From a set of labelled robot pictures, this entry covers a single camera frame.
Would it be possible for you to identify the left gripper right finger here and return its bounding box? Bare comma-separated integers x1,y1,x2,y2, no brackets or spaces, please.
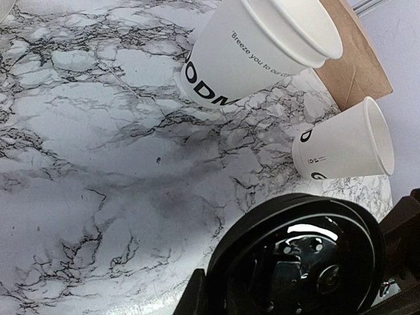
377,188,419,314

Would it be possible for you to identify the brown paper bag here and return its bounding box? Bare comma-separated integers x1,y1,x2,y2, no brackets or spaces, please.
315,0,393,111

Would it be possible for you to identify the stack of white paper cups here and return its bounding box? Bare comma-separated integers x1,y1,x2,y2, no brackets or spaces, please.
180,0,343,108

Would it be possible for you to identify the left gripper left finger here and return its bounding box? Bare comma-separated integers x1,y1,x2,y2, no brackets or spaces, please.
173,268,209,315

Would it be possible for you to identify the single white paper cup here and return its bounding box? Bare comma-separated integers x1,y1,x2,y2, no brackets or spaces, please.
291,96,395,180

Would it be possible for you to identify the white canister with stirrers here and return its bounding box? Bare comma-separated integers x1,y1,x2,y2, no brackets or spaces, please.
0,0,16,22

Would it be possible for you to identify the black plastic cup lid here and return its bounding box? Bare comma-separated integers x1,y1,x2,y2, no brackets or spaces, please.
207,193,385,314

